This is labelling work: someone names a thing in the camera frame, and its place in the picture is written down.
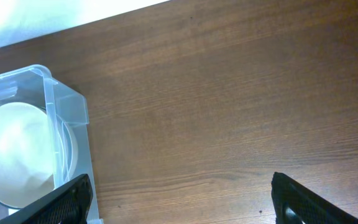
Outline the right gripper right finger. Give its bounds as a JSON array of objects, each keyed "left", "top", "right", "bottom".
[{"left": 271, "top": 172, "right": 358, "bottom": 224}]

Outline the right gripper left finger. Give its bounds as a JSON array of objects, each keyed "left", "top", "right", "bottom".
[{"left": 0, "top": 174, "right": 93, "bottom": 224}]

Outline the cream white bowl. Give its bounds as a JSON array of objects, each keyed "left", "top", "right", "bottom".
[{"left": 0, "top": 102, "right": 78, "bottom": 209}]

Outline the clear plastic storage bin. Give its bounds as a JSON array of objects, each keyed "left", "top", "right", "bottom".
[{"left": 0, "top": 65, "right": 102, "bottom": 223}]

